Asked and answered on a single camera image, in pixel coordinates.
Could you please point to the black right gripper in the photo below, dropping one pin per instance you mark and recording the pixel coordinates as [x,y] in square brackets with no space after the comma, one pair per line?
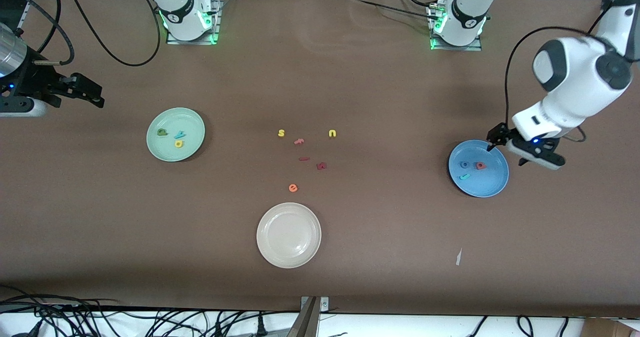
[36,81]

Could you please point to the cardboard box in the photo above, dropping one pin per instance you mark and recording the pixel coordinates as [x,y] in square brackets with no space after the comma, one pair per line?
[600,329]

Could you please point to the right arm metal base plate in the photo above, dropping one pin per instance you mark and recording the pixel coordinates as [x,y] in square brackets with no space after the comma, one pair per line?
[217,22]

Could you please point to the green letter p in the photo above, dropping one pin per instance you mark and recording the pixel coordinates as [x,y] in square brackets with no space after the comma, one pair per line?
[162,132]

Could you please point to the brown table cover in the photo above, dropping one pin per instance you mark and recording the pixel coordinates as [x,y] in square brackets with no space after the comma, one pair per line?
[320,77]

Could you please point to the orange letter e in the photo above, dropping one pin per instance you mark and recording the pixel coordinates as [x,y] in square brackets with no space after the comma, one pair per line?
[293,188]

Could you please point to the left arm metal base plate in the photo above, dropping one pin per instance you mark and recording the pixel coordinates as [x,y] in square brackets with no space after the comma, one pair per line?
[455,48]

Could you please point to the black power plug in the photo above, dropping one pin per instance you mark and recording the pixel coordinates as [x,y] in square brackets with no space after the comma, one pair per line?
[260,327]

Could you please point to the white tape scrap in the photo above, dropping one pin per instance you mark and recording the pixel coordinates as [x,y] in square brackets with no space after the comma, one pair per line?
[458,257]

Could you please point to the cream white plate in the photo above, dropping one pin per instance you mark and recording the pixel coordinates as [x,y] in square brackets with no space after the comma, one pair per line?
[289,235]

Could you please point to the grey slanted beam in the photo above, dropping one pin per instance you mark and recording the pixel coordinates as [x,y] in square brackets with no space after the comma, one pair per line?
[305,324]

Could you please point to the aluminium frame rail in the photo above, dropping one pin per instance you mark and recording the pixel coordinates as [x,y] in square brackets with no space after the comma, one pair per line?
[24,19]

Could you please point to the silver metal bracket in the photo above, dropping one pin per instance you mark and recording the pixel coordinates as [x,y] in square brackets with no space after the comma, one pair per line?
[324,304]

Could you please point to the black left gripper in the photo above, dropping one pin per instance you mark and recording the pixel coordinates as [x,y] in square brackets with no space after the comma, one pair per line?
[499,133]

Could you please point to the blue plate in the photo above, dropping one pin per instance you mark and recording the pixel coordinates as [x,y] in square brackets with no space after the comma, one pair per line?
[482,184]

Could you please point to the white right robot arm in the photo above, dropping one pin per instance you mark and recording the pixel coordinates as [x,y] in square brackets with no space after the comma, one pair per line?
[182,12]

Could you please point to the red letter b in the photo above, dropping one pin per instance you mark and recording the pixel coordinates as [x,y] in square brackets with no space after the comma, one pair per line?
[480,165]

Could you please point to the dark red letter k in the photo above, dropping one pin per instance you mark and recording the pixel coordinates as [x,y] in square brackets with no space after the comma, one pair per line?
[321,165]

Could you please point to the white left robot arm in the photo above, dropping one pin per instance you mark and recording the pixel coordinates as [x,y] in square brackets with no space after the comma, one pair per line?
[575,87]

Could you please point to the light green plate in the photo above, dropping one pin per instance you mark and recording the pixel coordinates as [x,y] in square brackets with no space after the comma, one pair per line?
[192,127]

